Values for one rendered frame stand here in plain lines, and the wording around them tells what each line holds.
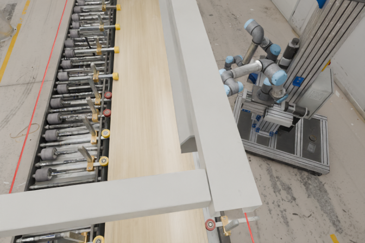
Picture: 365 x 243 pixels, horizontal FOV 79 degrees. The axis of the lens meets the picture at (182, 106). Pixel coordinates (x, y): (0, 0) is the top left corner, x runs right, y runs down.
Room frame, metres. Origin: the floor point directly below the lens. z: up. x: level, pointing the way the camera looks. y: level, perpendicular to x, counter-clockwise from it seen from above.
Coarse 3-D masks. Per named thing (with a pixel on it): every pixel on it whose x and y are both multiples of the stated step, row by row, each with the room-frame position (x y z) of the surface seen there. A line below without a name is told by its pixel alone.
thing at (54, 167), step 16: (112, 0) 3.62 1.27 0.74; (112, 32) 2.88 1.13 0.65; (96, 64) 2.22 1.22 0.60; (112, 64) 2.29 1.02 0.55; (112, 80) 2.02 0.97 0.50; (80, 96) 1.65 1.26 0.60; (64, 112) 1.40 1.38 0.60; (80, 112) 1.34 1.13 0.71; (64, 128) 1.15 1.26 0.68; (80, 128) 1.14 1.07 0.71; (64, 144) 1.00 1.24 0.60; (80, 144) 0.96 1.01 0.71; (96, 144) 0.96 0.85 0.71; (32, 160) 0.72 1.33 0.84; (96, 160) 0.80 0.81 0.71; (64, 176) 0.63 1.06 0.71; (96, 176) 0.60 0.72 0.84; (96, 224) 0.25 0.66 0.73; (48, 240) 0.12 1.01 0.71; (64, 240) 0.13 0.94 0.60
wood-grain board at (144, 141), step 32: (128, 0) 3.36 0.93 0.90; (128, 32) 2.56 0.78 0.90; (160, 32) 2.59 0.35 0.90; (128, 64) 1.94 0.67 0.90; (160, 64) 1.97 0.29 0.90; (128, 96) 1.46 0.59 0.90; (160, 96) 1.48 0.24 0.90; (128, 128) 1.07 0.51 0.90; (160, 128) 1.08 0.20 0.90; (128, 160) 0.74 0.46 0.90; (160, 160) 0.76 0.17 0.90; (192, 160) 0.77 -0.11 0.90; (128, 224) 0.24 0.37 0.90; (160, 224) 0.25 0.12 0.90; (192, 224) 0.26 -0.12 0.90
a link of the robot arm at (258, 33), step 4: (256, 28) 1.82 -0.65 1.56; (260, 28) 1.81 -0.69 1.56; (252, 32) 1.81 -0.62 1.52; (256, 32) 1.79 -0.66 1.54; (260, 32) 1.78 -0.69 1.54; (256, 36) 1.77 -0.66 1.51; (260, 36) 1.76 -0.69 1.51; (252, 40) 1.78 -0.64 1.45; (256, 40) 1.75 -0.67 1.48; (260, 40) 1.75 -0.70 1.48; (252, 44) 1.77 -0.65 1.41; (256, 44) 1.74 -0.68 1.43; (248, 48) 1.79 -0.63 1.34; (252, 48) 1.75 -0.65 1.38; (256, 48) 1.75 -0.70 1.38; (248, 52) 1.76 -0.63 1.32; (252, 52) 1.74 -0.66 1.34; (244, 56) 1.77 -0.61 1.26; (248, 56) 1.74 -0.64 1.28; (252, 56) 1.74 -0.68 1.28; (244, 60) 1.74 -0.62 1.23; (248, 60) 1.73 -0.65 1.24; (240, 64) 1.76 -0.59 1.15; (244, 64) 1.73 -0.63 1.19
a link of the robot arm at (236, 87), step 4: (228, 80) 1.08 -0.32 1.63; (232, 80) 1.08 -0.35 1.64; (224, 84) 1.07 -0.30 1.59; (228, 84) 1.05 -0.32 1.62; (232, 84) 1.04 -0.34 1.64; (236, 84) 1.04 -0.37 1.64; (240, 84) 1.04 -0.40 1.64; (232, 88) 1.00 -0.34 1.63; (236, 88) 1.01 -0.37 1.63; (240, 88) 1.02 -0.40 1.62; (232, 92) 0.98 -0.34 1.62; (236, 92) 1.00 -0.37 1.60
